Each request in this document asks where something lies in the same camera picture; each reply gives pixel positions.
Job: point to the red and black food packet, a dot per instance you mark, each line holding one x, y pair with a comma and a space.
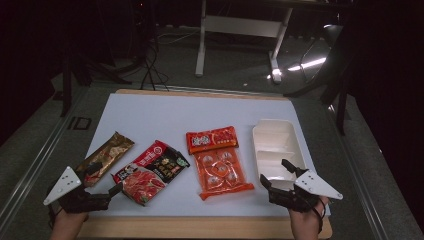
151, 171

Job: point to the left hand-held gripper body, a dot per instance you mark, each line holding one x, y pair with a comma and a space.
66, 185

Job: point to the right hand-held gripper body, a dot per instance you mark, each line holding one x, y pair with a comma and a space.
313, 186

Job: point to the white table mat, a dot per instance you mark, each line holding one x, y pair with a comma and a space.
166, 116

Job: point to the orange transparent food packet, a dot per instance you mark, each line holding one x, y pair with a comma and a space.
218, 163

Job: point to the person's left hand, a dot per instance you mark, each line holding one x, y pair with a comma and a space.
68, 226

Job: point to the metal floor rail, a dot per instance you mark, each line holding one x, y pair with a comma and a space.
363, 180
36, 150

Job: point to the gold brown snack packet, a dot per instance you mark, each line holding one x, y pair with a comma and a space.
106, 156

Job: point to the black metal stand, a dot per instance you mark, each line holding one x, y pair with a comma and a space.
66, 86

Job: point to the white desk frame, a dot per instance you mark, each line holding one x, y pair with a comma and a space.
240, 26

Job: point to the person's right hand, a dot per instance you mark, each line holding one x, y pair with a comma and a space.
306, 225

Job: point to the white divided food tray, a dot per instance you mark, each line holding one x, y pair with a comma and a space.
276, 146

